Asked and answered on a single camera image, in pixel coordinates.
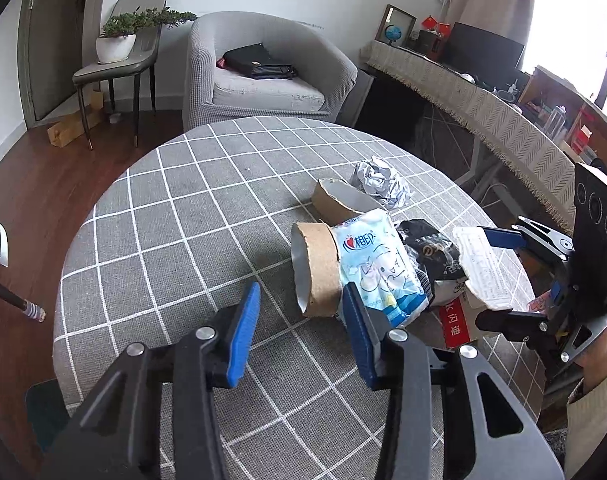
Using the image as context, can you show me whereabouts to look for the wooden desk shelf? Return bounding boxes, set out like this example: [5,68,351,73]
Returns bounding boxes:
[516,65,607,181]

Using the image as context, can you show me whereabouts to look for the light blue tissue packet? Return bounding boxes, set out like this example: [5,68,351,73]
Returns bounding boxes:
[331,208,430,328]

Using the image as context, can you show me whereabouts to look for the dark brown box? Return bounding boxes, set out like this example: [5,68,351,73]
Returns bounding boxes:
[416,29,447,59]

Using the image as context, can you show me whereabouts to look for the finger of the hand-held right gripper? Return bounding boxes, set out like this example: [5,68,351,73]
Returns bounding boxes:
[475,307,564,361]
[476,216,575,262]

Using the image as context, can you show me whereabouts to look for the side desk with fringed cloth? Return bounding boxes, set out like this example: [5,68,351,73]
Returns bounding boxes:
[359,40,579,233]

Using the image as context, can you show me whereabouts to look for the grey door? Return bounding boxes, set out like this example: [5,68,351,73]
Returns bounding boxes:
[18,0,97,123]

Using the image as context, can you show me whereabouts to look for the black leather bag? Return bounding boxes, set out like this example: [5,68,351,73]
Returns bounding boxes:
[222,42,299,81]

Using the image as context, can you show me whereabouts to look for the wooden picture frame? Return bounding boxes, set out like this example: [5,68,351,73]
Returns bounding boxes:
[375,4,417,48]

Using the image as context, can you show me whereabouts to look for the black rod white tip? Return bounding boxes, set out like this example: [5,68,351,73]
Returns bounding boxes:
[0,272,47,323]

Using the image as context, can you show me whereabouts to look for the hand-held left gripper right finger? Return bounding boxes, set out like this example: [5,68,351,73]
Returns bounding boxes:
[341,281,567,480]

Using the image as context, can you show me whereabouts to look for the small red desk flags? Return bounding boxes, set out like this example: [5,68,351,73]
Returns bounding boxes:
[422,16,451,37]

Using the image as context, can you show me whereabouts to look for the round cardboard tube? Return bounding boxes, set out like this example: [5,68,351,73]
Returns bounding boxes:
[290,221,345,319]

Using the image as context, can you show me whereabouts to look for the grey computer case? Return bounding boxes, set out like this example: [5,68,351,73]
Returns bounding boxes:
[337,67,377,129]

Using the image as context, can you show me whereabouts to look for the white cardboard box red label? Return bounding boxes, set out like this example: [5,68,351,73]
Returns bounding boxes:
[431,226,534,352]

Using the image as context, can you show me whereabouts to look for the black snack bag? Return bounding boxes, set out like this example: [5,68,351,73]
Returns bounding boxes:
[396,219,469,306]

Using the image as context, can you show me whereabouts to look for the black monitor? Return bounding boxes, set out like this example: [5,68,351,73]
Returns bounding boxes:
[442,21,525,78]

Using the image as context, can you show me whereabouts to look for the white desk frame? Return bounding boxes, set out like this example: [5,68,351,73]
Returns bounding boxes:
[453,135,514,203]

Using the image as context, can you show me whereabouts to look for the dark teal object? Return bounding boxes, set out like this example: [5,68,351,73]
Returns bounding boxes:
[24,379,72,453]

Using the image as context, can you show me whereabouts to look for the grey armchair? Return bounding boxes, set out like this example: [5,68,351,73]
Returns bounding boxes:
[182,11,358,133]

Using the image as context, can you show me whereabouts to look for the round table with checked cloth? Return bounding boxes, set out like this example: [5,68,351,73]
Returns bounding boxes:
[52,116,549,480]

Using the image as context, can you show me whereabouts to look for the flat cardboard box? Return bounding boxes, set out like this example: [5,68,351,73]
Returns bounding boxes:
[47,111,92,148]

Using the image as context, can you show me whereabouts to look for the white cable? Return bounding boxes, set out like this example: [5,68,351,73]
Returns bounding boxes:
[476,180,510,207]

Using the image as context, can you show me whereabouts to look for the grey dining chair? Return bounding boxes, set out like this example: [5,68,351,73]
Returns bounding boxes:
[72,0,167,151]

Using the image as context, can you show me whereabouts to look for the dark patterned rug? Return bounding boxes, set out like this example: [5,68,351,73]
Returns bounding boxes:
[412,105,484,186]

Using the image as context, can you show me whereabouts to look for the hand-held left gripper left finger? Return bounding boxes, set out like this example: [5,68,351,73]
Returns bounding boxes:
[38,281,262,480]

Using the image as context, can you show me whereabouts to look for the silver paper ball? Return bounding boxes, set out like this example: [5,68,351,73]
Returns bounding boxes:
[351,156,411,211]

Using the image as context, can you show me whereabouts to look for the upright cardboard box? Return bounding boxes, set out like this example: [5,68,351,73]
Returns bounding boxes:
[78,87,104,123]

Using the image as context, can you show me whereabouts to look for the potted plant white pot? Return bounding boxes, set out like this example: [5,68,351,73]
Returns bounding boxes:
[94,6,198,65]

